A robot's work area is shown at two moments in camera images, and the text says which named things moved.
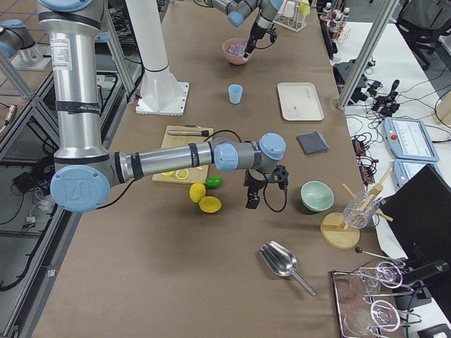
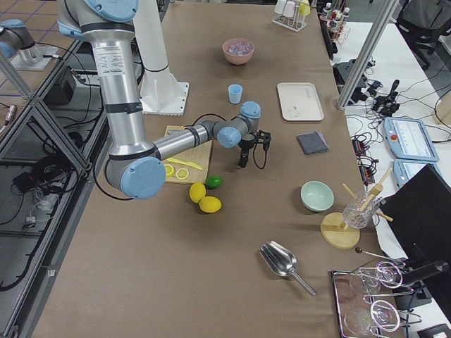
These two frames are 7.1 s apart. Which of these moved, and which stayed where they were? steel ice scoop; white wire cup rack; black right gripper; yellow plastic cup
Moved: black right gripper
Stayed: white wire cup rack; steel ice scoop; yellow plastic cup
